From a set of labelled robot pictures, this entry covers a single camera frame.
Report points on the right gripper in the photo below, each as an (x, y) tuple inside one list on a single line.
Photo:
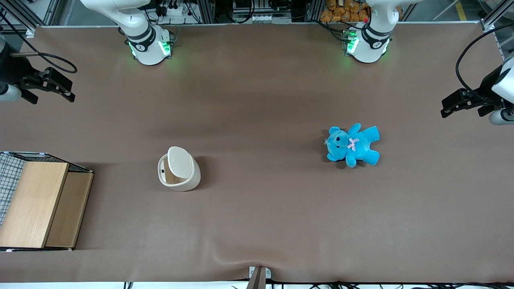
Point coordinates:
[(12, 69)]

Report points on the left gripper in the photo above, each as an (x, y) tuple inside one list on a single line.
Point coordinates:
[(485, 88)]

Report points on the white trash can with lid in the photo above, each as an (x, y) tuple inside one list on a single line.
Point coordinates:
[(182, 168)]

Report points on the wooden two-step shelf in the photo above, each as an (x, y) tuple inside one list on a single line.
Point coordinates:
[(36, 200)]

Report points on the blue teddy bear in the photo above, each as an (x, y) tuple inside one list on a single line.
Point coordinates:
[(355, 144)]

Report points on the white power strip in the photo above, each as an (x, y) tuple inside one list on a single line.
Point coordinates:
[(174, 10)]

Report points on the orange plush items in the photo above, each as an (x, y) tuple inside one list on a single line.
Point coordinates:
[(341, 11)]

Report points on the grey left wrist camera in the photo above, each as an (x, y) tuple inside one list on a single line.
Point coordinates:
[(502, 117)]

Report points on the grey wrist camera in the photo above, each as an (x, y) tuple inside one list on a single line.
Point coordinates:
[(9, 92), (502, 117)]

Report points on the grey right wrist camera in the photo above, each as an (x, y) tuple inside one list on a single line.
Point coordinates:
[(9, 92)]

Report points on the aluminium frame post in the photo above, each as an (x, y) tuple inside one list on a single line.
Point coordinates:
[(24, 14), (496, 14)]

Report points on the metal table edge bracket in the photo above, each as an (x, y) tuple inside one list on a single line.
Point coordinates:
[(259, 277)]

